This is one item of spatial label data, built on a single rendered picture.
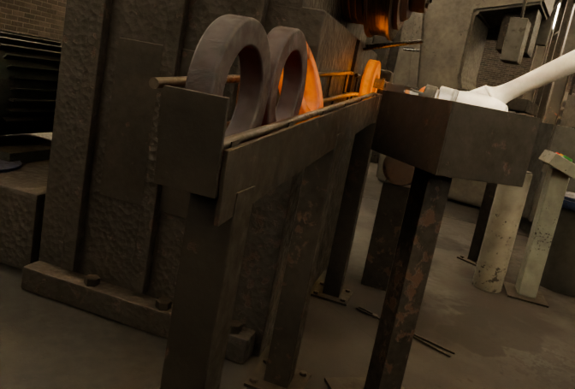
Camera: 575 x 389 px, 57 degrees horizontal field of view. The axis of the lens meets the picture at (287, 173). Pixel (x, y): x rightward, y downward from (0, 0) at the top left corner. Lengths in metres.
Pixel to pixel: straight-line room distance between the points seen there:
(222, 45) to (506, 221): 1.88
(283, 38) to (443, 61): 3.67
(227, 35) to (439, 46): 3.89
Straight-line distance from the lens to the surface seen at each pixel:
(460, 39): 4.38
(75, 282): 1.55
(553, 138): 3.67
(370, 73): 1.63
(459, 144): 1.01
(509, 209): 2.31
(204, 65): 0.56
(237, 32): 0.59
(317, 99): 1.05
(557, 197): 2.38
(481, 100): 1.64
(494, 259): 2.35
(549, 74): 1.74
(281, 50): 0.74
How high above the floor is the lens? 0.70
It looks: 10 degrees down
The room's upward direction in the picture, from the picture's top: 11 degrees clockwise
